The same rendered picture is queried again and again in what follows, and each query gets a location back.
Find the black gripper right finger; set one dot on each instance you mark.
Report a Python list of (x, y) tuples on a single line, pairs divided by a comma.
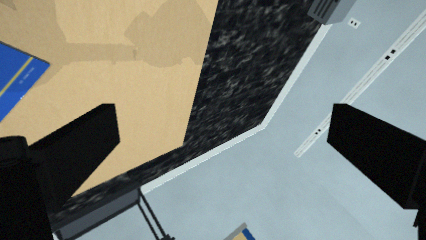
[(393, 159)]

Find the blue notebook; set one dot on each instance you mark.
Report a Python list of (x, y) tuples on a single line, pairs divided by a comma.
[(19, 71)]

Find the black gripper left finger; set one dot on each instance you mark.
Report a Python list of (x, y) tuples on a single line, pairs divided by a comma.
[(44, 175)]

